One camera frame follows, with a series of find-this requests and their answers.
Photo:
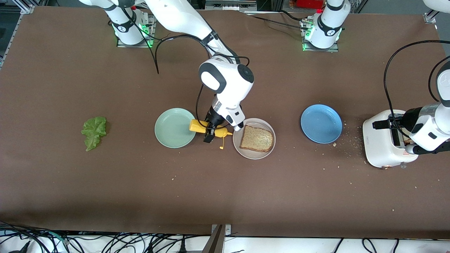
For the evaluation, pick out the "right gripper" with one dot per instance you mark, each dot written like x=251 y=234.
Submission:
x=213 y=119

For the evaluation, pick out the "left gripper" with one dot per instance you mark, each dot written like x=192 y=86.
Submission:
x=409 y=119

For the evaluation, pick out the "yellow mustard squeeze bottle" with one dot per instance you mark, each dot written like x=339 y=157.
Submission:
x=195 y=125

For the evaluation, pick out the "brown bread slice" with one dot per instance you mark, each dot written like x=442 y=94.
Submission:
x=256 y=138
x=407 y=140

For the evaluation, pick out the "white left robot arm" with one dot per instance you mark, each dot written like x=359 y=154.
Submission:
x=328 y=24

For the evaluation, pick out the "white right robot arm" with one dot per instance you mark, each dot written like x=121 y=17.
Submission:
x=225 y=80

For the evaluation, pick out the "beige plate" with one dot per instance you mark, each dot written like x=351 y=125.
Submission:
x=255 y=121

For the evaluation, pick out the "mint green plate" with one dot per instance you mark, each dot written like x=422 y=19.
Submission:
x=172 y=128

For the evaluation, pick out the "blue plate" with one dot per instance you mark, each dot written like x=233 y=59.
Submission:
x=321 y=123

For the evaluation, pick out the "white toaster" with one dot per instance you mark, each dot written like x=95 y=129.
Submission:
x=379 y=140

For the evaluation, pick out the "aluminium corner profile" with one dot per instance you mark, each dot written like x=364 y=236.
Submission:
x=430 y=17

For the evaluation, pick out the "green lettuce leaf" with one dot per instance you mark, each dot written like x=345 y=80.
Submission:
x=93 y=131

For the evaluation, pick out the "red box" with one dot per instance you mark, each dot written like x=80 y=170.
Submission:
x=311 y=3

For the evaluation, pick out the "metal mounting bracket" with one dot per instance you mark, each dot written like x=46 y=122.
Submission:
x=215 y=242

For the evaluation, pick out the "grey metal frame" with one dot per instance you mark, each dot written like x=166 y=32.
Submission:
x=230 y=4

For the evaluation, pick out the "aluminium table rail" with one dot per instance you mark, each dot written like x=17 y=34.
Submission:
x=26 y=8

